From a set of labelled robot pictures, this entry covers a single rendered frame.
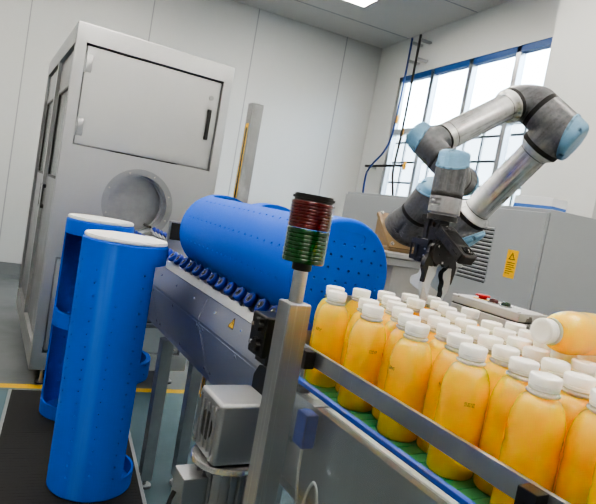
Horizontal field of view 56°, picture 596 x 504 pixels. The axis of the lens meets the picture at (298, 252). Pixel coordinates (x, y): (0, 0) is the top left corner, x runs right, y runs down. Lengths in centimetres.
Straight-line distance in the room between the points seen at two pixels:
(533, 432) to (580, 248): 243
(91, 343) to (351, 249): 96
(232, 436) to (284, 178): 590
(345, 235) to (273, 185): 547
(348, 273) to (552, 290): 181
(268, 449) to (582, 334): 50
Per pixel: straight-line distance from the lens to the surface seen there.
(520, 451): 77
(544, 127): 170
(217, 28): 679
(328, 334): 110
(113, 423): 203
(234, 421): 109
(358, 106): 731
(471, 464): 78
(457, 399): 83
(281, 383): 84
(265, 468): 89
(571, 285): 314
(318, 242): 79
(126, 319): 191
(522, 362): 82
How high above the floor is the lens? 124
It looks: 4 degrees down
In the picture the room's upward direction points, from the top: 10 degrees clockwise
